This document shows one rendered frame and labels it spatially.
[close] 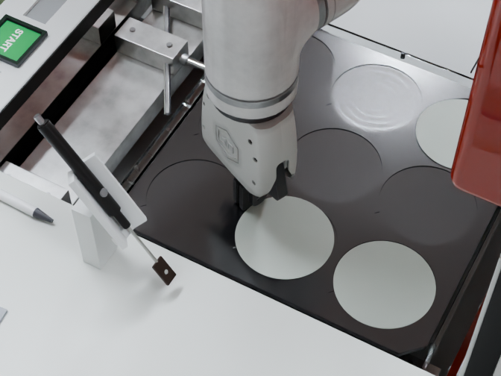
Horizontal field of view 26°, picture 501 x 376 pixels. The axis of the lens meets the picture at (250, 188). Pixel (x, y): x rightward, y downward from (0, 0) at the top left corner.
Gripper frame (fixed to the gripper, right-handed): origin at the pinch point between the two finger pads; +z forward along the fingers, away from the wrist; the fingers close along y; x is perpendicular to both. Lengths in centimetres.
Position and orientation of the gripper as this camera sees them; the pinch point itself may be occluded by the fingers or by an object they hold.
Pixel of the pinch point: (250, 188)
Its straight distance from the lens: 111.2
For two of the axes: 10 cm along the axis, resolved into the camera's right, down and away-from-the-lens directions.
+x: 8.1, -4.7, 3.5
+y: 5.9, 6.6, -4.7
